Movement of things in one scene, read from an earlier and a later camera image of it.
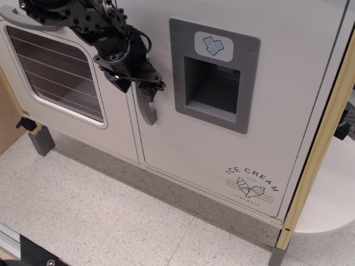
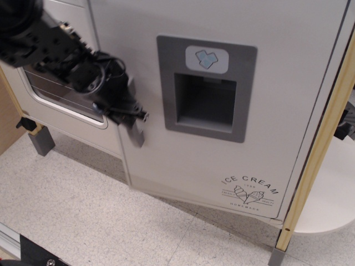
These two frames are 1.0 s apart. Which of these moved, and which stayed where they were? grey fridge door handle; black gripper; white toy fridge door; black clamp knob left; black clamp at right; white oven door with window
Moved: black gripper; grey fridge door handle
Stayed: white oven door with window; black clamp at right; black clamp knob left; white toy fridge door
